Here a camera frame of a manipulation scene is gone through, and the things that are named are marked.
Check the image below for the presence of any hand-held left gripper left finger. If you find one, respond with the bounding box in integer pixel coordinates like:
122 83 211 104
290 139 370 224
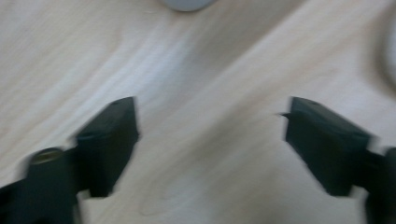
75 96 140 199

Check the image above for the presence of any white divided storage box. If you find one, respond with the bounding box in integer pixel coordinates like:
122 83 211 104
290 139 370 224
160 0 219 13

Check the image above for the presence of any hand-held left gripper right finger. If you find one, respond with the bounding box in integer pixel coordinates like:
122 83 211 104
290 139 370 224
279 96 373 198

